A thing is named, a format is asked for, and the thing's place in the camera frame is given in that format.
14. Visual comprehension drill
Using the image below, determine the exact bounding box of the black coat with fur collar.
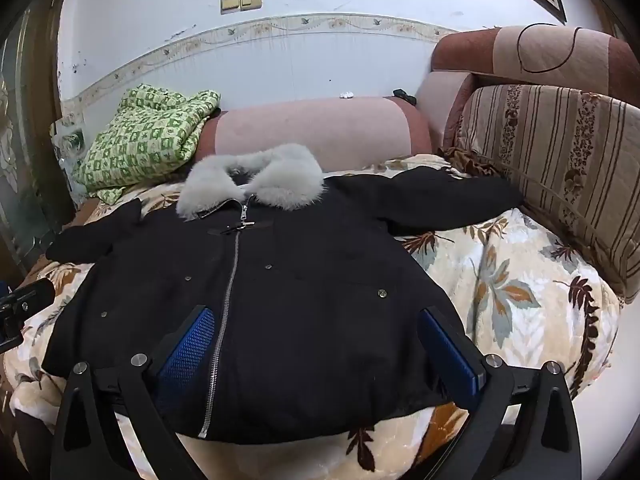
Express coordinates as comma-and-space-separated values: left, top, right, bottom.
45, 142, 523, 445

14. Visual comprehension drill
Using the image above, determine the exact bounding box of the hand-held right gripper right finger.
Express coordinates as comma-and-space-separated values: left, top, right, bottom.
417, 307, 583, 480

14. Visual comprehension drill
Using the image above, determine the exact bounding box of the green white patterned pillow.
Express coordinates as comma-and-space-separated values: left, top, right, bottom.
72, 84, 222, 206

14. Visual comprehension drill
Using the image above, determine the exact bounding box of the striped floral cushion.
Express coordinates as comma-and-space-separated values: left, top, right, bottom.
450, 84, 640, 306

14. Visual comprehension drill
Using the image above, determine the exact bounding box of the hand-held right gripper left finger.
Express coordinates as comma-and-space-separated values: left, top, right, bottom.
50, 305, 217, 480

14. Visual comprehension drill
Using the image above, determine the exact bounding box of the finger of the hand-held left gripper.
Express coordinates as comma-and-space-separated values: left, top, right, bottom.
0, 277, 56, 356

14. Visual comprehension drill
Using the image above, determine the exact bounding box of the leaf print blanket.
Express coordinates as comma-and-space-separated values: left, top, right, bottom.
10, 154, 622, 480

